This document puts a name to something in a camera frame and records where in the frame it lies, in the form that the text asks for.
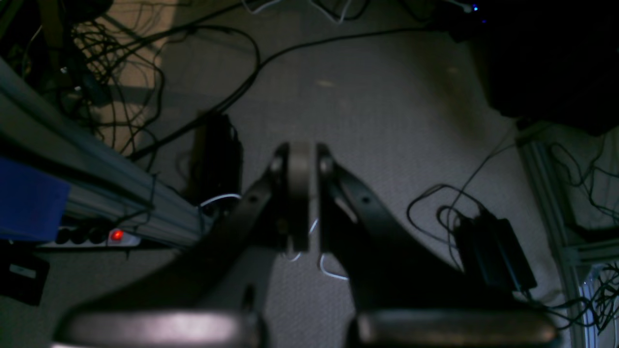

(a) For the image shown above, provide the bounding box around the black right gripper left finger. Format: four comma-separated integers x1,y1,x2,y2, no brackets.
51,143,310,348

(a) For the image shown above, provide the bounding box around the black power brick on floor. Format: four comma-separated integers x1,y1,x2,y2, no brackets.
455,211,537,292

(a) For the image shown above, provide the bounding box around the black power adapter brick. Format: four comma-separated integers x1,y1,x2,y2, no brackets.
185,113,243,205

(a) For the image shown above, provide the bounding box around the blue box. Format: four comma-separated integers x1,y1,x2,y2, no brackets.
0,157,71,242

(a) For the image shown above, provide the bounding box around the white power strip red switch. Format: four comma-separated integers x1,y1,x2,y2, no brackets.
35,226,142,249

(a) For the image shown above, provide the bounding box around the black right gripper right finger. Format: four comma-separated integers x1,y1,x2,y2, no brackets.
316,143,561,348

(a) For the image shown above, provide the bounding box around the aluminium frame rail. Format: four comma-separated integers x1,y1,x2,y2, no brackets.
0,61,213,247

